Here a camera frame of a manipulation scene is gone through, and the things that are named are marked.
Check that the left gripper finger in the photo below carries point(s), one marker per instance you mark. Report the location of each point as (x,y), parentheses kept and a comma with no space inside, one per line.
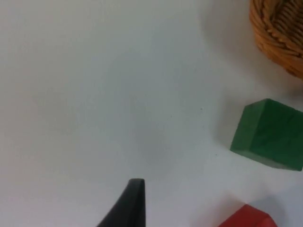
(130,208)

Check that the green cube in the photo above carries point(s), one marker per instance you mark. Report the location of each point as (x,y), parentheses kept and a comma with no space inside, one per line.
(270,134)

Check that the red cube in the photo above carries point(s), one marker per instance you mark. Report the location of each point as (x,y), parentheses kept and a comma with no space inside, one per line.
(248,217)

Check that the tan wicker basket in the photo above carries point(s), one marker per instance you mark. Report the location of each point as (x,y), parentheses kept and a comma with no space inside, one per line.
(277,30)

